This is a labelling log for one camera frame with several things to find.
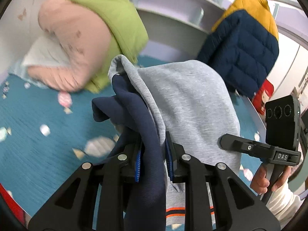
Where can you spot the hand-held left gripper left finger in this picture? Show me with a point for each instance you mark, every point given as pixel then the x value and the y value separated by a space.
pixel 138 167

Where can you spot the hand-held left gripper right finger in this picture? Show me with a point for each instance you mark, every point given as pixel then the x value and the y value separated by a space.
pixel 169 164

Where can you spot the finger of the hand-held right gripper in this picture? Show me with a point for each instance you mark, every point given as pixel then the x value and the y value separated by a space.
pixel 240 145

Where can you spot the navy and grey jacket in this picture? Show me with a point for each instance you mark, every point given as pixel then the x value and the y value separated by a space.
pixel 187 101

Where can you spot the person's right forearm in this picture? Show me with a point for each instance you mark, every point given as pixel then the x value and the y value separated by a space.
pixel 284 204

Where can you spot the person's right hand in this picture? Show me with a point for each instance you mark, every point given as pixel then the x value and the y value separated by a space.
pixel 259 180

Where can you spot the navy and yellow puffer jacket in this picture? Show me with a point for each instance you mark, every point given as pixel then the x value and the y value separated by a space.
pixel 240 53

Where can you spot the teal candy-print bed sheet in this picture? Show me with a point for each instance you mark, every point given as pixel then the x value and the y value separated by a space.
pixel 36 137

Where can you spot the pink quilt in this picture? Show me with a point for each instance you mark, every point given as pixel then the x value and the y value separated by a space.
pixel 77 53

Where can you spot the white folded cloth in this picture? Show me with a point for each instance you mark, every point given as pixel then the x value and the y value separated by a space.
pixel 45 53

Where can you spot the light blue striped cloth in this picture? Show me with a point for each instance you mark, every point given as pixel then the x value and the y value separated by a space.
pixel 21 74

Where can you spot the green quilt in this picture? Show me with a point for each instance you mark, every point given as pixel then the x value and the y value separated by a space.
pixel 115 12

